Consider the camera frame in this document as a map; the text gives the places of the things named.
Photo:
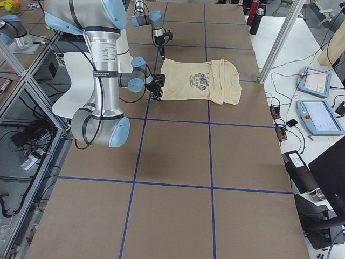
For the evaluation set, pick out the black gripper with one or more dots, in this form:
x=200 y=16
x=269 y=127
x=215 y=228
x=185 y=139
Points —
x=153 y=86
x=159 y=40

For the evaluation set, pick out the cream long sleeve shirt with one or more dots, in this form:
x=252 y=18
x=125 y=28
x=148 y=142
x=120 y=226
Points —
x=216 y=80

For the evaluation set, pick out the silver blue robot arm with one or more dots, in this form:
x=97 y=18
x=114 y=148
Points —
x=101 y=121
x=142 y=16

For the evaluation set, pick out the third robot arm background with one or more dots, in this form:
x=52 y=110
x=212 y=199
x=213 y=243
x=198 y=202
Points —
x=15 y=36

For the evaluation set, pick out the white chair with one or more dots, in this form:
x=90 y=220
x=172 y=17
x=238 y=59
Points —
x=81 y=91

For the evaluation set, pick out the black water bottle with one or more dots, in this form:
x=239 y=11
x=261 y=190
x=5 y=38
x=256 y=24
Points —
x=256 y=21

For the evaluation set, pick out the red water bottle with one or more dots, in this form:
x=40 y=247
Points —
x=253 y=9

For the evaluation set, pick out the upper orange black electronics box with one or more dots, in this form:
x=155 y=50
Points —
x=275 y=111

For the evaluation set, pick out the orange black electronics box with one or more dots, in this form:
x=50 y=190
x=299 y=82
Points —
x=275 y=111
x=281 y=132

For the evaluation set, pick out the lower orange black electronics box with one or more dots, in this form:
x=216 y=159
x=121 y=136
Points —
x=281 y=132

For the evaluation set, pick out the small black square pad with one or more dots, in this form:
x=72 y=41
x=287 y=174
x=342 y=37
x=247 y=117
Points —
x=291 y=123

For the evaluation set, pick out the white power strip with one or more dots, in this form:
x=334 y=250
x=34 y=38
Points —
x=27 y=164

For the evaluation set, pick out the upper blue teach pendant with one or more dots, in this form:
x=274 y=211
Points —
x=314 y=82

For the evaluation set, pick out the blue teach pendant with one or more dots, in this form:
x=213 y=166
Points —
x=314 y=82
x=319 y=118

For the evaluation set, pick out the lower blue teach pendant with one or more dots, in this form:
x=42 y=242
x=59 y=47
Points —
x=319 y=118

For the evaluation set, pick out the brown paper roll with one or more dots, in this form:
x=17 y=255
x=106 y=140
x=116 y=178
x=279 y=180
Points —
x=301 y=178

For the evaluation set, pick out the black monitor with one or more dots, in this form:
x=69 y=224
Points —
x=329 y=172

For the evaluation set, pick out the aluminium frame post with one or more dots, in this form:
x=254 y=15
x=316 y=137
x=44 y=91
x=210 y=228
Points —
x=280 y=39

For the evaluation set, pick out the wooden post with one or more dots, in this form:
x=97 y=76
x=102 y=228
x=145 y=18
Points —
x=333 y=49

